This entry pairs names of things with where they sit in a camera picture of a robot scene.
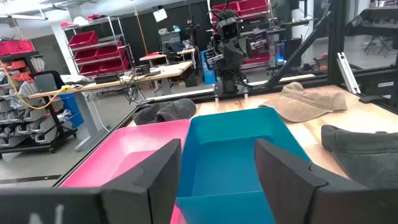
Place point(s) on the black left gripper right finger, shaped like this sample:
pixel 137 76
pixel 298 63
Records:
pixel 286 186

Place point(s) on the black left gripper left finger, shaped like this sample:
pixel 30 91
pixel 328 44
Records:
pixel 155 186

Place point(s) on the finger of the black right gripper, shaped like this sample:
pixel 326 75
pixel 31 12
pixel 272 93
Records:
pixel 258 45
pixel 213 59

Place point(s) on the dark grey cap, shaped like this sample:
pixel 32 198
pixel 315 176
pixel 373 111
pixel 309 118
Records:
pixel 168 110
pixel 363 155

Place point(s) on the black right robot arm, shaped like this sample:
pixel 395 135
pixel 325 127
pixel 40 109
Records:
pixel 228 77

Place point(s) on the red storage bin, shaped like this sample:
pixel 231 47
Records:
pixel 227 7
pixel 113 64
pixel 83 39
pixel 15 47
pixel 84 56
pixel 258 59
pixel 252 6
pixel 109 51
pixel 90 69

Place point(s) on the blue barrel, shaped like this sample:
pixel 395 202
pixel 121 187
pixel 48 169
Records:
pixel 207 74

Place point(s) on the black box with blue light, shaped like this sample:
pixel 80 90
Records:
pixel 292 51

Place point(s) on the long wooden workbench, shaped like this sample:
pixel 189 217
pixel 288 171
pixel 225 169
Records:
pixel 168 70

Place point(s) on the pink-red plastic bin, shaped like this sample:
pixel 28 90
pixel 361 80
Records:
pixel 124 149

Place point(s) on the small wooden table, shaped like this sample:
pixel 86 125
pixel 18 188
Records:
pixel 152 57

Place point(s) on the blue plastic bin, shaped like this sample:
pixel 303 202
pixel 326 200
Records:
pixel 224 161

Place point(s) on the white paper sign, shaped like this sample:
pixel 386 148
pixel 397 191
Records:
pixel 160 15

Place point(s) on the black box on workbench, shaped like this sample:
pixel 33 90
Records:
pixel 107 78

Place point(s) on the blue bin under workbench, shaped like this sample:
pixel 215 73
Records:
pixel 70 107

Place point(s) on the black rack of grey bins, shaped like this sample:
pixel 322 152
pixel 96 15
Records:
pixel 31 124

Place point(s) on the ceiling light strip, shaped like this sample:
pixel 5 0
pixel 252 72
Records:
pixel 21 17

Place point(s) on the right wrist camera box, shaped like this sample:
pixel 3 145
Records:
pixel 230 30

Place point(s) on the black aluminium table frame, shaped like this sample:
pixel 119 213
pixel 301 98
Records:
pixel 337 40

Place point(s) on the silver aluminium bracket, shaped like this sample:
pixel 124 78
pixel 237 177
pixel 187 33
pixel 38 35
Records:
pixel 348 74

